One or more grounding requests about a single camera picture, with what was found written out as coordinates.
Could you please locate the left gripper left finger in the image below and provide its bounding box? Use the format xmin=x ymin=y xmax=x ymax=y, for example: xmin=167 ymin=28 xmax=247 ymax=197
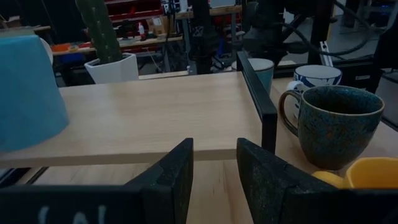
xmin=124 ymin=138 xmax=194 ymax=224

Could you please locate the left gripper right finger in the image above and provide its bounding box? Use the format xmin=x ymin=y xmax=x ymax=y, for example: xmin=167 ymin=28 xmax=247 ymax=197
xmin=236 ymin=138 xmax=304 ymax=224

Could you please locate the yellow faceted mug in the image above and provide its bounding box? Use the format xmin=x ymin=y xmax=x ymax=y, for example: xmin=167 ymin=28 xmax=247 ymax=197
xmin=312 ymin=157 xmax=398 ymax=190

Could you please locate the teal mug white handle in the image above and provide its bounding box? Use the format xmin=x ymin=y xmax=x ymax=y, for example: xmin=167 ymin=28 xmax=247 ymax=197
xmin=231 ymin=58 xmax=275 ymax=95

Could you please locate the white mug blue leaf pattern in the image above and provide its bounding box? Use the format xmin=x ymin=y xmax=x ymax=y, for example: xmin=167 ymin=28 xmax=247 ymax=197
xmin=285 ymin=64 xmax=343 ymax=121

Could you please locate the light blue faceted mug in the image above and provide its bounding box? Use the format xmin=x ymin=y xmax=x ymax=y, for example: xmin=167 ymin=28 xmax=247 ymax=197
xmin=0 ymin=34 xmax=70 ymax=153

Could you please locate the blue-brown glazed mug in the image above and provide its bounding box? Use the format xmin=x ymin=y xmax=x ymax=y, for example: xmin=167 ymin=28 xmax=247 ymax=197
xmin=278 ymin=85 xmax=386 ymax=171

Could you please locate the white faceted planter pot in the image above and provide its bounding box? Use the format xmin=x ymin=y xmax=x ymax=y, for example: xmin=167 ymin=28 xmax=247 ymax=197
xmin=84 ymin=52 xmax=140 ymax=85

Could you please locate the long wooden workbench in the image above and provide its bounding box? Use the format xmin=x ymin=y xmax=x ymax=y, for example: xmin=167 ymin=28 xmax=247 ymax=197
xmin=51 ymin=4 xmax=243 ymax=57

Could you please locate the blue storage bin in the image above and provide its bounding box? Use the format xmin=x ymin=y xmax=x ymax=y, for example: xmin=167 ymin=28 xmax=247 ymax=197
xmin=60 ymin=52 xmax=86 ymax=65

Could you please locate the cardboard box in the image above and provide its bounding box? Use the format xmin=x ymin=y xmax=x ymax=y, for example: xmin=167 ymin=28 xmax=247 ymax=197
xmin=146 ymin=15 xmax=170 ymax=35

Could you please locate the green cactus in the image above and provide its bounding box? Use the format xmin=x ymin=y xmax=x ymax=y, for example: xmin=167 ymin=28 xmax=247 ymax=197
xmin=75 ymin=0 xmax=124 ymax=65

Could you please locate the orange tray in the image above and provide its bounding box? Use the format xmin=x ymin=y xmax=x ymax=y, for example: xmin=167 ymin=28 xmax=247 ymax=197
xmin=50 ymin=43 xmax=73 ymax=53

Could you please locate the wooden shelf riser black frame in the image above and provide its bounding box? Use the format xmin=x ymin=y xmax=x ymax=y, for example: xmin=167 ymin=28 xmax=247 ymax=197
xmin=0 ymin=51 xmax=279 ymax=170

